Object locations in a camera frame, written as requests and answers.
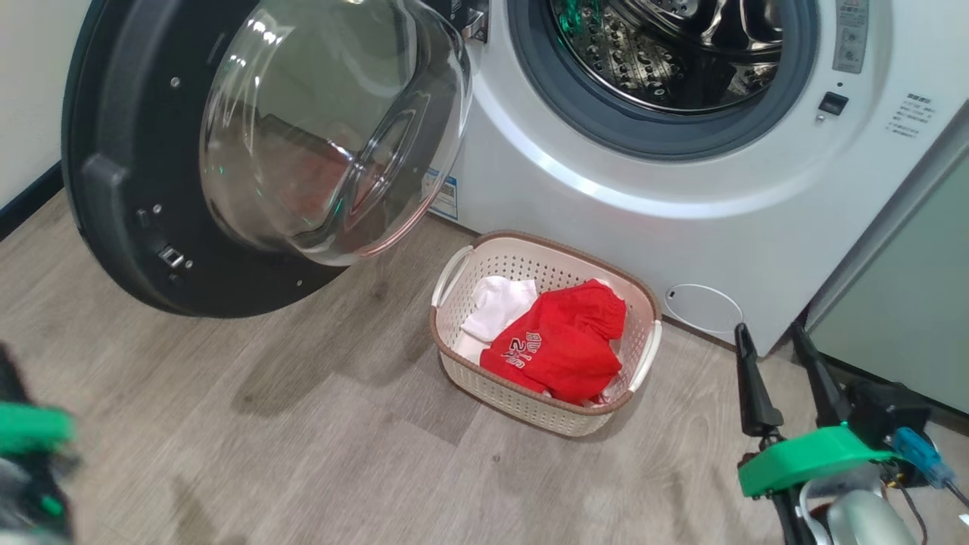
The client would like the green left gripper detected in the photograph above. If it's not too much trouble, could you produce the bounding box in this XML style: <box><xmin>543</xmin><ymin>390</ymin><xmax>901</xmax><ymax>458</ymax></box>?
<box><xmin>0</xmin><ymin>342</ymin><xmax>78</xmax><ymax>540</ymax></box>

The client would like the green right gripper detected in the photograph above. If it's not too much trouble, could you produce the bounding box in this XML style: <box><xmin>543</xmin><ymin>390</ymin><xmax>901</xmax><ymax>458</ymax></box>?
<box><xmin>734</xmin><ymin>320</ymin><xmax>896</xmax><ymax>545</ymax></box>

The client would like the black washing machine door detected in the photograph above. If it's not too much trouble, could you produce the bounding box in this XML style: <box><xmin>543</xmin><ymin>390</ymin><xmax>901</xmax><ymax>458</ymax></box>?
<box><xmin>62</xmin><ymin>0</ymin><xmax>475</xmax><ymax>319</ymax></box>

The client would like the red sports garment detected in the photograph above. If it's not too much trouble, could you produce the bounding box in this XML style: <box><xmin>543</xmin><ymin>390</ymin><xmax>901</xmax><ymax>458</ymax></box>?
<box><xmin>479</xmin><ymin>279</ymin><xmax>628</xmax><ymax>406</ymax></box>

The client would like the white garment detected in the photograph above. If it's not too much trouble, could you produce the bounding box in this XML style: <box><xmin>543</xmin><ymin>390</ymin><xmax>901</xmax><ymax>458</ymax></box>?
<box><xmin>453</xmin><ymin>275</ymin><xmax>540</xmax><ymax>366</ymax></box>

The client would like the white front-load washing machine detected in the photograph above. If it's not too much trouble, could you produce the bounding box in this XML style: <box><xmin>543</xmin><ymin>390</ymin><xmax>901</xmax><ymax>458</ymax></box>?
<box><xmin>420</xmin><ymin>0</ymin><xmax>969</xmax><ymax>357</ymax></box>

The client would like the cream plastic laundry basket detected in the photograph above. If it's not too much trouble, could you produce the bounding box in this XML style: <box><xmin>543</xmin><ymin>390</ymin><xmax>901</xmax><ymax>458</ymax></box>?
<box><xmin>428</xmin><ymin>230</ymin><xmax>663</xmax><ymax>438</ymax></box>

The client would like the steel washing machine drum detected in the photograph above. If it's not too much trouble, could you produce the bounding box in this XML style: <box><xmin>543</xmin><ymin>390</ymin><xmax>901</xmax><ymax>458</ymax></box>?
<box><xmin>548</xmin><ymin>0</ymin><xmax>785</xmax><ymax>116</ymax></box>

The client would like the grey rubber door gasket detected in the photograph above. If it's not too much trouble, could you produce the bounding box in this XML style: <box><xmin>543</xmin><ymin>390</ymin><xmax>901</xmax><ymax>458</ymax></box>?
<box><xmin>506</xmin><ymin>0</ymin><xmax>823</xmax><ymax>162</ymax></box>

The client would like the chrome door hinge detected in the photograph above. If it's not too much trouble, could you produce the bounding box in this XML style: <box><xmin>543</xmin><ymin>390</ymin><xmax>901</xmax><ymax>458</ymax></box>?
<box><xmin>451</xmin><ymin>0</ymin><xmax>490</xmax><ymax>44</ymax></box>

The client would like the round filter cover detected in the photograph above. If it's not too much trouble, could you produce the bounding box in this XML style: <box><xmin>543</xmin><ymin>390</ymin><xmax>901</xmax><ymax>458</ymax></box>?
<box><xmin>664</xmin><ymin>283</ymin><xmax>745</xmax><ymax>336</ymax></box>

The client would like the pale green cabinet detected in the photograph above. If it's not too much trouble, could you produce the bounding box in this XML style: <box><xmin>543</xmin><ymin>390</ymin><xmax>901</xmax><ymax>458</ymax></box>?
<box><xmin>805</xmin><ymin>148</ymin><xmax>969</xmax><ymax>416</ymax></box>

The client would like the dark baseboard strip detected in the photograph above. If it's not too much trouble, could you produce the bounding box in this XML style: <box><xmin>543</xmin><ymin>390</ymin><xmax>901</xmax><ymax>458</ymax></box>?
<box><xmin>0</xmin><ymin>161</ymin><xmax>64</xmax><ymax>241</ymax></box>

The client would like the printed warning text label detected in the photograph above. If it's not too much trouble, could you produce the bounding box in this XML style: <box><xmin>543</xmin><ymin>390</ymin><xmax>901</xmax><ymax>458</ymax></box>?
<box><xmin>885</xmin><ymin>92</ymin><xmax>936</xmax><ymax>139</ymax></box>

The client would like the grey control panel strip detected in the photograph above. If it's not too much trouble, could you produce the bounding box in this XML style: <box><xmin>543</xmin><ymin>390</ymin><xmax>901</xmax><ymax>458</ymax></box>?
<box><xmin>832</xmin><ymin>0</ymin><xmax>871</xmax><ymax>75</ymax></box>

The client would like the blue energy label sticker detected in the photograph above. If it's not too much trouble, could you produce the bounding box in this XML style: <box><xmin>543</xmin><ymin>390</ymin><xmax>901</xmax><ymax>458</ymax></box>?
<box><xmin>422</xmin><ymin>168</ymin><xmax>460</xmax><ymax>221</ymax></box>

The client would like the blue right camera connector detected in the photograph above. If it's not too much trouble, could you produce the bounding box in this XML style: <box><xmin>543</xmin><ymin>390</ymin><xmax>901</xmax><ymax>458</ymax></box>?
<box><xmin>892</xmin><ymin>427</ymin><xmax>956</xmax><ymax>490</ymax></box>

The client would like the black right camera cable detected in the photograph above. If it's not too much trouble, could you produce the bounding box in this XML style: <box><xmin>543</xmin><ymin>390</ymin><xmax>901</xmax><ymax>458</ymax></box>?
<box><xmin>897</xmin><ymin>477</ymin><xmax>969</xmax><ymax>545</ymax></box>

